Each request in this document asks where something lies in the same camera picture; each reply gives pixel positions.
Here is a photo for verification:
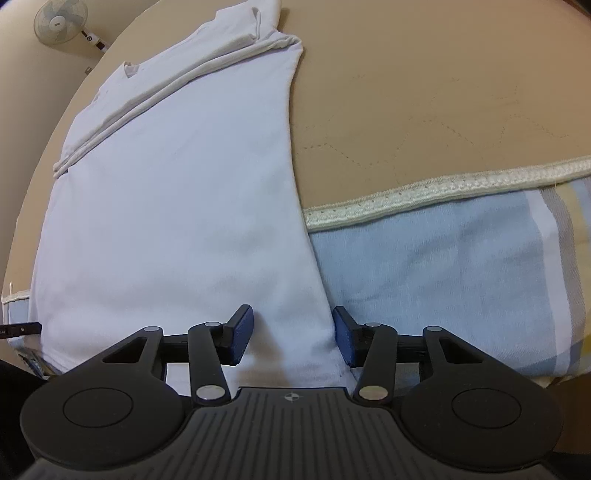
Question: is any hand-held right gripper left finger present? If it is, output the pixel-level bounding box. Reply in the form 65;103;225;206
102;304;256;407

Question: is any light blue plaid bed sheet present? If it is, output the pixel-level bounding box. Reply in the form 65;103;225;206
0;177;591;382

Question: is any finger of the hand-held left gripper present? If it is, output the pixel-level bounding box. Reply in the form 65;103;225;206
0;322;42;338

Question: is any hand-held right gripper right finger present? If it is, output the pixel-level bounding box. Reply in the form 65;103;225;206
332;305;490;407

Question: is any white t-shirt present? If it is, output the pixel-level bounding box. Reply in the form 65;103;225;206
28;0;357;389

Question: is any white standing fan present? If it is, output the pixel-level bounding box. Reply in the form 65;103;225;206
33;0;110;52

